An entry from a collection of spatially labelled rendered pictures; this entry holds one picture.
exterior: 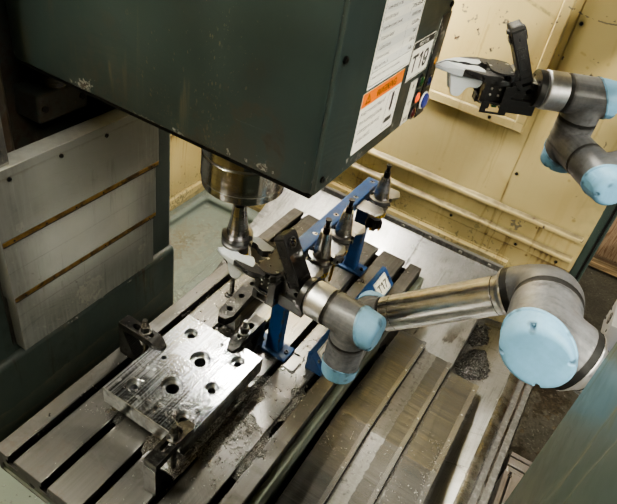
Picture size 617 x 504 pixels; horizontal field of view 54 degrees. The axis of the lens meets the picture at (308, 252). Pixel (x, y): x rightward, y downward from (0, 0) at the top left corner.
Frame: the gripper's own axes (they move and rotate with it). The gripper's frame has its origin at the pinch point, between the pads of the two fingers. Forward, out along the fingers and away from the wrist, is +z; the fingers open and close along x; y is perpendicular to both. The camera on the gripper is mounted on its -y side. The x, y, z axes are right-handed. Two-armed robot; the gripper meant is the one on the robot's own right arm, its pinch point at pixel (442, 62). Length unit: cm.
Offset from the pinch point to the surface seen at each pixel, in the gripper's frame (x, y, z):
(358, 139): -24.6, 5.7, 16.2
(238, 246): -17, 37, 34
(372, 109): -22.0, 1.4, 14.7
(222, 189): -22.2, 20.3, 37.4
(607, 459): -84, -1, 0
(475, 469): -26, 91, -32
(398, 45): -18.0, -7.8, 12.4
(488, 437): -16, 91, -37
